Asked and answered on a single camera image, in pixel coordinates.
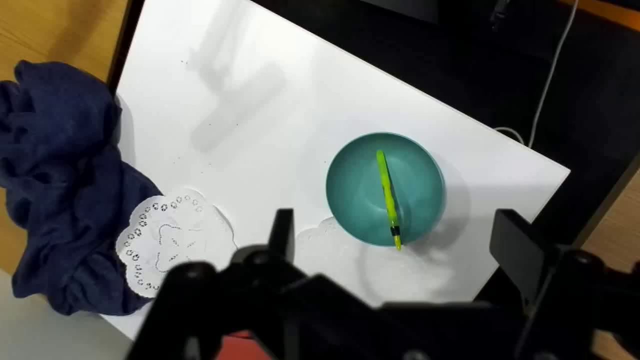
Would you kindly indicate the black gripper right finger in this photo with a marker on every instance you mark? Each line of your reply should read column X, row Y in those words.
column 523, row 251

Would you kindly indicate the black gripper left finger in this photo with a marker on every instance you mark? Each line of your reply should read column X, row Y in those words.
column 282, row 231

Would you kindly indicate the teal bowl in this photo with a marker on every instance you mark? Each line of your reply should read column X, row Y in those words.
column 361, row 200

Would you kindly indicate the green pen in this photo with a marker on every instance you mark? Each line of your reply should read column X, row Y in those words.
column 387, row 196

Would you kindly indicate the wooden table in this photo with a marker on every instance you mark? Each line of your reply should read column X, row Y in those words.
column 621, row 227

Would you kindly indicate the white paper doily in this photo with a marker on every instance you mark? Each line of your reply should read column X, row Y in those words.
column 170, row 236

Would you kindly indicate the red cloth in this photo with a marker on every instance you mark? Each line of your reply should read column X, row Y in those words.
column 241, row 346

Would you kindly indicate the navy blue cloth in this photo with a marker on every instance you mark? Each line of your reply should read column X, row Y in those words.
column 61, row 186

